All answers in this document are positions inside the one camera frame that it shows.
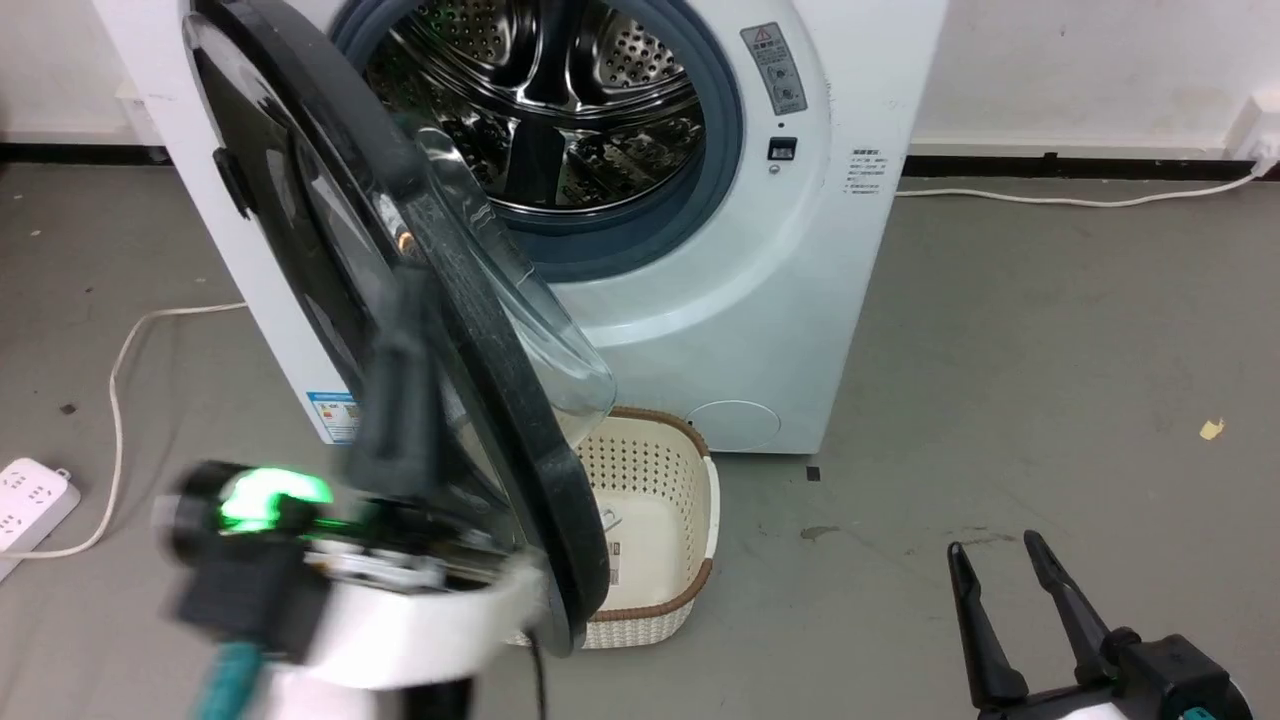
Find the white washer power cable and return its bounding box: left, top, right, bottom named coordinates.
left=895, top=166, right=1271, bottom=210

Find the round white filter cover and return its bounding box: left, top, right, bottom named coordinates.
left=685, top=400, right=784, bottom=452

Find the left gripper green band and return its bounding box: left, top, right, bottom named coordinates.
left=155, top=288, right=547, bottom=693

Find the white wall plug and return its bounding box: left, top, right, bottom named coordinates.
left=1236, top=94, right=1280, bottom=182

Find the cream plastic basket brown rim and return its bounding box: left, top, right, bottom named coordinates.
left=505, top=407, right=721, bottom=651

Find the white power strip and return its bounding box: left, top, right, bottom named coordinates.
left=0, top=458, right=82, bottom=582

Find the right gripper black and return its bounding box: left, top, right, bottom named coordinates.
left=947, top=530, right=1257, bottom=720

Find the blue energy label sticker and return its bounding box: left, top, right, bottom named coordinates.
left=306, top=391, right=362, bottom=447

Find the steel perforated washer drum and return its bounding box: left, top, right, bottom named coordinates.
left=364, top=0, right=707, bottom=217

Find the grey-blue rubber door gasket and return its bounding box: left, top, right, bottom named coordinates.
left=330, top=0, right=747, bottom=284

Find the white front-load washing machine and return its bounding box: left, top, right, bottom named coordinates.
left=95, top=0, right=949, bottom=457

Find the white power strip cable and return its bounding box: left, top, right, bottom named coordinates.
left=24, top=302, right=248, bottom=560

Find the grey warning sticker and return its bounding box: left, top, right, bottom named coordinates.
left=740, top=22, right=810, bottom=117

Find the black round glass washer door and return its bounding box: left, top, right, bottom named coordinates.
left=183, top=0, right=617, bottom=657

